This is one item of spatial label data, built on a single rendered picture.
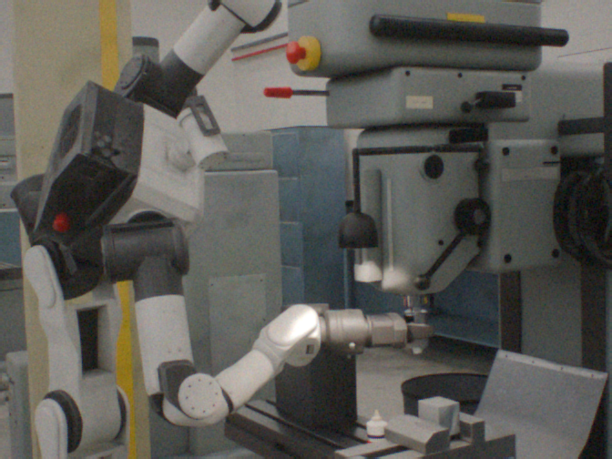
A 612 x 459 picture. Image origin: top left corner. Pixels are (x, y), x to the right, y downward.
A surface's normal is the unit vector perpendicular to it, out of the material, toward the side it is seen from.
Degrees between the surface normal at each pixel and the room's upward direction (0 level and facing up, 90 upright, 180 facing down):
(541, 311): 90
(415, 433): 41
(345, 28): 90
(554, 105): 90
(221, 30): 118
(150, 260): 68
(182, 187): 58
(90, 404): 81
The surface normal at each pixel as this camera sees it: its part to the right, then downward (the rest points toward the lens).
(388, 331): 0.11, 0.06
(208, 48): 0.15, 0.51
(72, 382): -0.64, 0.07
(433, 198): 0.52, 0.04
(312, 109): -0.85, 0.06
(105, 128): 0.63, -0.52
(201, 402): 0.43, -0.30
